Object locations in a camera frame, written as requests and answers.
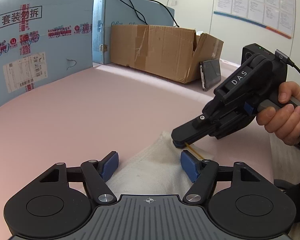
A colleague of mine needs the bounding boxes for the yellow rubber band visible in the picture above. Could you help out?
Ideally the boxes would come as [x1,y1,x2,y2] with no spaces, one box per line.
[185,143,205,160]

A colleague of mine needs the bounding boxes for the white fabric shopping bag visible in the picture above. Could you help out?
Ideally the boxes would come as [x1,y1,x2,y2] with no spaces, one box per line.
[105,130,215,196]

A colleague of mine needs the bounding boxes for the person's right hand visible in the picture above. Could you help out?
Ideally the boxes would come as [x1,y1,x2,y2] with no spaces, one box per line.
[256,81,300,146]

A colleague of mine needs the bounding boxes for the smartphone in clear case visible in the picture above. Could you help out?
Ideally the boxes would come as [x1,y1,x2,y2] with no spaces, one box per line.
[199,59,221,91]

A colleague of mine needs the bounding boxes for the open brown cardboard box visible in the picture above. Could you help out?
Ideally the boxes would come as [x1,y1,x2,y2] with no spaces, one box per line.
[110,24,224,83]

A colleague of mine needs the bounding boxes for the large light blue carton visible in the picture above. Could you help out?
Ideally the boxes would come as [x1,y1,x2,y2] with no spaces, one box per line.
[0,0,94,107]

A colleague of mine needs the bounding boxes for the blue white wall poster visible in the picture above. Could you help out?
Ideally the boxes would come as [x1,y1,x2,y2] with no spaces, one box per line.
[213,0,295,39]

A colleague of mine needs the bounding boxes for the black cable right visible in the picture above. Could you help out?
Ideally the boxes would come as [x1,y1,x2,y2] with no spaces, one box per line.
[115,0,180,28]

